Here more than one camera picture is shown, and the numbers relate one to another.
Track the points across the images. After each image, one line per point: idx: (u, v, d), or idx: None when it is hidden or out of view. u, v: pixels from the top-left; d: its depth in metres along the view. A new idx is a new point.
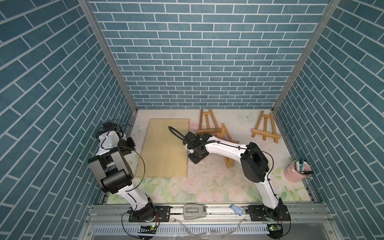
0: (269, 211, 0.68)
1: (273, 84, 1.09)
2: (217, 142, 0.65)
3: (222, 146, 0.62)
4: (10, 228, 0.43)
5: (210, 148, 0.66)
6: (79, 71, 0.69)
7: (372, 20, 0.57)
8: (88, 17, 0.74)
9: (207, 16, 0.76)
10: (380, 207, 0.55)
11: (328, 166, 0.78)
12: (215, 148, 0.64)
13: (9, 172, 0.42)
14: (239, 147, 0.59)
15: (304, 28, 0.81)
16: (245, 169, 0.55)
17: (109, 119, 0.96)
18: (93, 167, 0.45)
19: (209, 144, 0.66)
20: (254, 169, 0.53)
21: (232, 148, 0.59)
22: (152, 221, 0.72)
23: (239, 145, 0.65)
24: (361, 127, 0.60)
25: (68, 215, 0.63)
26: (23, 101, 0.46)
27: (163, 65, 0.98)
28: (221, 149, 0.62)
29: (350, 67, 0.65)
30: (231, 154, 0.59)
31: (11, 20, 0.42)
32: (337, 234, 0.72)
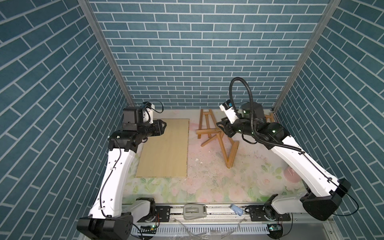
0: (268, 208, 0.69)
1: (273, 84, 1.09)
2: (298, 151, 0.45)
3: (302, 163, 0.44)
4: (10, 228, 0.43)
5: (277, 150, 0.48)
6: (79, 71, 0.69)
7: (372, 20, 0.57)
8: (88, 17, 0.74)
9: (208, 16, 0.76)
10: (380, 207, 0.55)
11: (327, 166, 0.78)
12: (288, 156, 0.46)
13: (9, 172, 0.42)
14: (331, 180, 0.42)
15: (304, 28, 0.81)
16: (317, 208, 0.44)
17: (109, 119, 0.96)
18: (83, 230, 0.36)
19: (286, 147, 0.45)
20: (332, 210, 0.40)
21: (320, 177, 0.42)
22: (152, 221, 0.72)
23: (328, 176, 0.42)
24: (361, 127, 0.60)
25: (68, 216, 0.63)
26: (22, 101, 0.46)
27: (163, 65, 0.98)
28: (297, 165, 0.45)
29: (350, 67, 0.65)
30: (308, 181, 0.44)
31: (10, 20, 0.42)
32: (336, 233, 0.72)
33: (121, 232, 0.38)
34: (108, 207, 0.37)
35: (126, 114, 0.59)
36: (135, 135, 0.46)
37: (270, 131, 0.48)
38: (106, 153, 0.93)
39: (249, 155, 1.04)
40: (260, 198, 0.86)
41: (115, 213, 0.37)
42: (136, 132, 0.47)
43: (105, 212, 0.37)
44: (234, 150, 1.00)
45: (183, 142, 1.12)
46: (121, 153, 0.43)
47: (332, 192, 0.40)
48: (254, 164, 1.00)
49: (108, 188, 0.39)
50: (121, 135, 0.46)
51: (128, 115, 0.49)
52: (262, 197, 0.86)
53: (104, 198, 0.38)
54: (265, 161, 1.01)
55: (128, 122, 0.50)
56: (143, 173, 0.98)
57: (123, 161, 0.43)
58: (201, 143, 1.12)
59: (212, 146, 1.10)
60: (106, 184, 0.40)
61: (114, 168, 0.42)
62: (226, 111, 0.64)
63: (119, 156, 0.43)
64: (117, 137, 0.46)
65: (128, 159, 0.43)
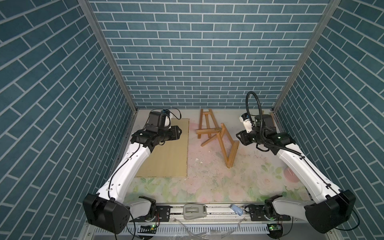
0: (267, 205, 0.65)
1: (274, 84, 1.09)
2: (298, 156, 0.49)
3: (302, 167, 0.47)
4: (10, 228, 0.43)
5: (281, 153, 0.53)
6: (79, 71, 0.69)
7: (373, 20, 0.56)
8: (88, 17, 0.74)
9: (207, 16, 0.76)
10: (380, 207, 0.55)
11: (328, 166, 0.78)
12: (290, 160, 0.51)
13: (9, 172, 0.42)
14: (329, 186, 0.43)
15: (304, 28, 0.81)
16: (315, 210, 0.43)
17: (109, 119, 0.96)
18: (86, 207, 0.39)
19: (287, 150, 0.51)
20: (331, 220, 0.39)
21: (319, 182, 0.44)
22: (152, 221, 0.72)
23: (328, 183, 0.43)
24: (361, 127, 0.60)
25: (68, 215, 0.63)
26: (22, 101, 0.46)
27: (163, 65, 0.98)
28: (298, 169, 0.49)
29: (350, 67, 0.65)
30: (309, 184, 0.46)
31: (11, 19, 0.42)
32: (337, 233, 0.72)
33: (117, 222, 0.39)
34: (115, 190, 0.40)
35: (150, 117, 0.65)
36: (153, 135, 0.52)
37: (276, 138, 0.55)
38: (106, 153, 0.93)
39: (249, 155, 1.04)
40: (260, 198, 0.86)
41: (118, 199, 0.39)
42: (155, 133, 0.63)
43: (111, 194, 0.40)
44: (234, 150, 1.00)
45: (183, 142, 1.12)
46: (139, 148, 0.49)
47: (328, 197, 0.41)
48: (254, 164, 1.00)
49: (121, 173, 0.43)
50: (143, 134, 0.52)
51: (152, 118, 0.56)
52: (262, 197, 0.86)
53: (114, 182, 0.42)
54: (265, 161, 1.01)
55: (151, 125, 0.57)
56: (143, 173, 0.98)
57: (139, 154, 0.48)
58: (201, 142, 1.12)
59: (212, 145, 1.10)
60: (120, 170, 0.44)
61: (129, 158, 0.47)
62: (244, 121, 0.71)
63: (136, 150, 0.48)
64: (140, 135, 0.52)
65: (143, 154, 0.48)
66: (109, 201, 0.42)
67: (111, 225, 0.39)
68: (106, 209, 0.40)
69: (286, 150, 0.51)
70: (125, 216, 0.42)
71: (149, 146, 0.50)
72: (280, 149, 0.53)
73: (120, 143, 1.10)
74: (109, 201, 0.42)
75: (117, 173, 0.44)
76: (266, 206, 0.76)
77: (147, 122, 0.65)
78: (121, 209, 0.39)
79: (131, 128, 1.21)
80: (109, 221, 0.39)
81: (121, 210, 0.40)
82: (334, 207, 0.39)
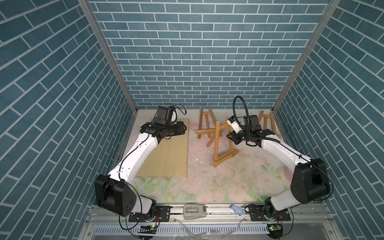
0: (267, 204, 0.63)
1: (274, 84, 1.09)
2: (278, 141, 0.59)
3: (281, 148, 0.56)
4: (10, 228, 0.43)
5: (264, 143, 0.63)
6: (79, 71, 0.69)
7: (373, 20, 0.56)
8: (88, 17, 0.74)
9: (208, 16, 0.76)
10: (380, 208, 0.55)
11: (327, 166, 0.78)
12: (269, 144, 0.61)
13: (9, 172, 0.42)
14: (301, 156, 0.51)
15: (304, 28, 0.81)
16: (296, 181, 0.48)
17: (109, 119, 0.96)
18: (98, 187, 0.41)
19: (267, 140, 0.61)
20: (306, 184, 0.44)
21: (292, 154, 0.52)
22: (153, 221, 0.72)
23: (300, 154, 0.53)
24: (361, 127, 0.61)
25: (68, 215, 0.63)
26: (23, 101, 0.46)
27: (163, 65, 0.98)
28: (278, 152, 0.57)
29: (350, 67, 0.65)
30: (288, 162, 0.53)
31: (10, 19, 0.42)
32: (336, 233, 0.72)
33: (125, 204, 0.41)
34: (125, 173, 0.43)
35: (159, 110, 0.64)
36: (161, 128, 0.55)
37: (260, 131, 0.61)
38: (106, 153, 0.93)
39: (249, 156, 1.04)
40: (260, 198, 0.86)
41: (127, 181, 0.42)
42: (163, 126, 0.56)
43: (121, 176, 0.42)
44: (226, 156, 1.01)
45: (183, 142, 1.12)
46: (147, 137, 0.52)
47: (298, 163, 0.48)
48: (254, 164, 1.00)
49: (130, 158, 0.46)
50: (151, 126, 0.56)
51: (160, 111, 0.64)
52: (262, 197, 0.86)
53: (124, 166, 0.44)
54: (265, 161, 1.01)
55: (159, 118, 0.61)
56: (143, 173, 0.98)
57: (147, 142, 0.51)
58: (201, 142, 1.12)
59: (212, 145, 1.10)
60: (129, 155, 0.47)
61: (139, 145, 0.50)
62: (231, 124, 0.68)
63: (145, 139, 0.52)
64: (148, 126, 0.56)
65: (151, 144, 0.51)
66: (120, 182, 0.42)
67: (120, 206, 0.41)
68: (117, 189, 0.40)
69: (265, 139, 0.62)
70: (131, 200, 0.44)
71: (157, 138, 0.53)
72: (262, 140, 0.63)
73: (120, 144, 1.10)
74: (119, 181, 0.42)
75: (127, 158, 0.46)
76: (266, 206, 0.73)
77: (155, 115, 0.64)
78: (129, 192, 0.41)
79: (131, 128, 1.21)
80: (118, 202, 0.41)
81: (130, 192, 0.42)
82: (305, 170, 0.45)
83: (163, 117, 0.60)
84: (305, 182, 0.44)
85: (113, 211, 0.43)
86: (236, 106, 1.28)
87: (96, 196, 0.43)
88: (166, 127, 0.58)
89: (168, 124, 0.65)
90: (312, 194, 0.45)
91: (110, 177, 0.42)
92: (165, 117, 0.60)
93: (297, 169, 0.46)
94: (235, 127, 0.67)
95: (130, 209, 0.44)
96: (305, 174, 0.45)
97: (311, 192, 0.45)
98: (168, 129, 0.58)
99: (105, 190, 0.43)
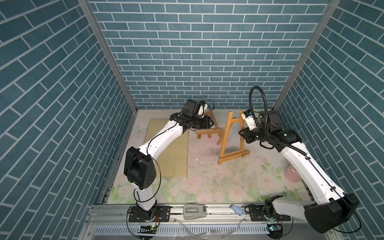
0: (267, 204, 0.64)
1: (273, 84, 1.09)
2: (304, 156, 0.47)
3: (308, 168, 0.46)
4: (10, 228, 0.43)
5: (288, 152, 0.51)
6: (79, 71, 0.69)
7: (373, 20, 0.56)
8: (88, 17, 0.74)
9: (207, 16, 0.76)
10: (380, 208, 0.55)
11: (325, 167, 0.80)
12: (293, 155, 0.49)
13: (9, 172, 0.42)
14: (334, 189, 0.42)
15: (304, 28, 0.81)
16: (317, 212, 0.43)
17: (109, 119, 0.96)
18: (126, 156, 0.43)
19: (293, 149, 0.49)
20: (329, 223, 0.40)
21: (323, 183, 0.43)
22: (153, 221, 0.72)
23: (333, 185, 0.42)
24: (361, 127, 0.60)
25: (68, 216, 0.63)
26: (23, 101, 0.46)
27: (163, 65, 0.98)
28: (302, 170, 0.47)
29: (350, 67, 0.65)
30: (312, 185, 0.45)
31: (10, 19, 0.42)
32: (337, 233, 0.72)
33: (146, 177, 0.46)
34: (152, 150, 0.49)
35: (188, 102, 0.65)
36: (188, 120, 0.60)
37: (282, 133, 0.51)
38: (106, 153, 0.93)
39: (249, 157, 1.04)
40: (260, 198, 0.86)
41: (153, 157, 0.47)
42: (189, 119, 0.61)
43: (149, 151, 0.48)
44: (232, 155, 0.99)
45: (183, 142, 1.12)
46: (175, 124, 0.58)
47: (331, 199, 0.40)
48: (254, 164, 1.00)
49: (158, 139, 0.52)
50: (180, 116, 0.62)
51: (189, 104, 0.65)
52: (262, 197, 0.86)
53: (152, 144, 0.50)
54: (265, 161, 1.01)
55: (187, 110, 0.66)
56: None
57: (175, 129, 0.56)
58: (201, 143, 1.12)
59: (212, 145, 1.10)
60: (158, 136, 0.53)
61: (167, 130, 0.55)
62: (246, 118, 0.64)
63: (173, 125, 0.57)
64: (177, 116, 0.61)
65: (177, 132, 0.56)
66: (146, 156, 0.49)
67: (143, 178, 0.47)
68: (142, 163, 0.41)
69: (291, 148, 0.49)
70: (151, 175, 0.48)
71: (182, 128, 0.58)
72: (286, 147, 0.51)
73: (120, 144, 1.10)
74: (146, 155, 0.49)
75: (156, 139, 0.52)
76: (266, 206, 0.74)
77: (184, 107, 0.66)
78: (152, 168, 0.47)
79: (131, 128, 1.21)
80: (141, 175, 0.47)
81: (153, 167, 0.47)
82: (337, 210, 0.38)
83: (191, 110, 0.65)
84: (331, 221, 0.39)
85: (135, 181, 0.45)
86: (236, 106, 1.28)
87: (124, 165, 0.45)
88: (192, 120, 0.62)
89: (194, 117, 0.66)
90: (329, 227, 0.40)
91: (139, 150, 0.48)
92: (192, 109, 0.65)
93: (325, 206, 0.41)
94: (250, 122, 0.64)
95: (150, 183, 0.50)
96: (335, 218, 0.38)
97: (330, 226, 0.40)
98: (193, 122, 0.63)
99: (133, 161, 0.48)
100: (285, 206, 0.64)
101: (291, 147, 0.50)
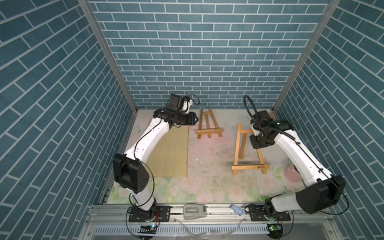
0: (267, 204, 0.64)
1: (273, 84, 1.09)
2: (295, 141, 0.50)
3: (297, 152, 0.48)
4: (10, 228, 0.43)
5: (280, 138, 0.53)
6: (79, 71, 0.69)
7: (373, 20, 0.56)
8: (88, 17, 0.74)
9: (207, 16, 0.76)
10: (380, 207, 0.55)
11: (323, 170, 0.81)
12: (284, 142, 0.52)
13: (9, 172, 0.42)
14: (322, 170, 0.44)
15: (303, 28, 0.82)
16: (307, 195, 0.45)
17: (109, 119, 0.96)
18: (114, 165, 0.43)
19: (284, 134, 0.52)
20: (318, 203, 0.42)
21: (312, 165, 0.45)
22: (152, 221, 0.72)
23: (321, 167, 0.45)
24: (361, 127, 0.61)
25: (68, 216, 0.63)
26: (22, 101, 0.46)
27: (163, 65, 0.98)
28: (293, 153, 0.50)
29: (350, 67, 0.65)
30: (302, 168, 0.48)
31: (11, 19, 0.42)
32: (337, 233, 0.72)
33: (139, 181, 0.45)
34: (139, 153, 0.47)
35: (171, 98, 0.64)
36: (173, 114, 0.58)
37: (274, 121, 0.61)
38: (106, 153, 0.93)
39: (250, 157, 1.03)
40: (260, 198, 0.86)
41: (142, 160, 0.45)
42: (174, 113, 0.58)
43: (136, 155, 0.46)
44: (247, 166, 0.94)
45: (183, 142, 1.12)
46: (160, 122, 0.55)
47: (318, 179, 0.43)
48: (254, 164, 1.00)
49: (144, 140, 0.50)
50: (164, 112, 0.58)
51: (173, 98, 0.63)
52: (262, 197, 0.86)
53: (139, 146, 0.48)
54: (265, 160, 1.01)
55: (171, 105, 0.63)
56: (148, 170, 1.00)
57: (160, 127, 0.54)
58: (201, 143, 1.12)
59: (212, 145, 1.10)
60: (145, 137, 0.51)
61: (152, 129, 0.53)
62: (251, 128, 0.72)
63: (157, 123, 0.55)
64: (161, 112, 0.58)
65: (163, 129, 0.54)
66: (135, 161, 0.47)
67: (135, 182, 0.46)
68: (132, 167, 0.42)
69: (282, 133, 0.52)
70: (145, 178, 0.48)
71: (168, 123, 0.55)
72: (278, 135, 0.54)
73: (120, 144, 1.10)
74: (134, 160, 0.46)
75: (142, 140, 0.50)
76: (266, 205, 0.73)
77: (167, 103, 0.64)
78: (144, 171, 0.45)
79: (131, 128, 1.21)
80: (133, 179, 0.46)
81: (144, 170, 0.45)
82: (323, 189, 0.40)
83: (175, 105, 0.63)
84: (318, 201, 0.42)
85: (128, 187, 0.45)
86: (236, 106, 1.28)
87: (114, 173, 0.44)
88: (177, 114, 0.60)
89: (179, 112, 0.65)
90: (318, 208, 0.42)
91: (126, 156, 0.46)
92: (176, 104, 0.63)
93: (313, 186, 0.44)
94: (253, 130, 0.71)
95: (144, 186, 0.49)
96: (322, 194, 0.40)
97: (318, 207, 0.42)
98: (179, 116, 0.60)
99: (122, 168, 0.46)
100: (285, 204, 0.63)
101: (282, 132, 0.53)
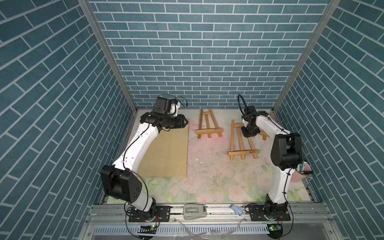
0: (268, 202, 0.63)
1: (273, 84, 1.09)
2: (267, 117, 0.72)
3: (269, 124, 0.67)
4: (10, 228, 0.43)
5: (256, 120, 0.75)
6: (79, 71, 0.69)
7: (373, 20, 0.56)
8: (88, 17, 0.74)
9: (208, 16, 0.76)
10: (380, 207, 0.55)
11: (318, 172, 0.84)
12: (260, 121, 0.72)
13: (9, 172, 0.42)
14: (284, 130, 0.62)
15: (304, 28, 0.81)
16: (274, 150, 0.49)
17: (109, 119, 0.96)
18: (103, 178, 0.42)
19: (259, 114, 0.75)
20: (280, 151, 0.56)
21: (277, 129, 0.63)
22: (152, 221, 0.72)
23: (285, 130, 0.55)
24: (361, 127, 0.61)
25: (68, 215, 0.63)
26: (22, 101, 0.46)
27: (163, 65, 0.98)
28: (267, 127, 0.68)
29: (350, 67, 0.65)
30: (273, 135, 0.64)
31: (11, 19, 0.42)
32: (337, 234, 0.72)
33: (131, 191, 0.42)
34: (129, 162, 0.44)
35: (158, 100, 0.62)
36: (161, 117, 0.56)
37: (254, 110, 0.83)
38: (106, 153, 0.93)
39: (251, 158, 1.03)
40: (260, 198, 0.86)
41: (132, 170, 0.43)
42: (162, 116, 0.56)
43: (126, 165, 0.44)
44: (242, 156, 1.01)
45: (183, 142, 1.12)
46: (148, 126, 0.53)
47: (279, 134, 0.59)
48: (254, 164, 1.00)
49: (133, 148, 0.47)
50: (151, 115, 0.56)
51: (159, 101, 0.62)
52: (262, 197, 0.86)
53: (127, 155, 0.46)
54: (265, 160, 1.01)
55: (158, 108, 0.61)
56: (143, 172, 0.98)
57: (149, 132, 0.51)
58: (202, 143, 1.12)
59: (212, 146, 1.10)
60: (133, 145, 0.48)
61: (140, 135, 0.50)
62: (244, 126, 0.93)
63: (145, 128, 0.52)
64: (148, 116, 0.56)
65: (152, 133, 0.52)
66: (125, 171, 0.44)
67: (127, 192, 0.43)
68: (122, 178, 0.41)
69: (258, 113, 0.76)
70: (138, 187, 0.46)
71: (157, 127, 0.53)
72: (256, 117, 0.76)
73: (120, 143, 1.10)
74: (124, 170, 0.44)
75: (130, 148, 0.48)
76: (266, 204, 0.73)
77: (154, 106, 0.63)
78: (135, 180, 0.43)
79: (131, 128, 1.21)
80: (124, 190, 0.43)
81: (135, 179, 0.43)
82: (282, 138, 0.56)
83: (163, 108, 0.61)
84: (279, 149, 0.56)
85: (120, 198, 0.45)
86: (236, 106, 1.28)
87: (103, 186, 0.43)
88: (166, 117, 0.58)
89: (167, 115, 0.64)
90: (286, 159, 0.56)
91: (115, 167, 0.43)
92: (164, 107, 0.61)
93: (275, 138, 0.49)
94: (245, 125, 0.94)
95: (137, 195, 0.47)
96: (281, 142, 0.55)
97: (284, 157, 0.56)
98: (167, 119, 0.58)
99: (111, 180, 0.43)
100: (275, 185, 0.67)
101: (258, 114, 0.75)
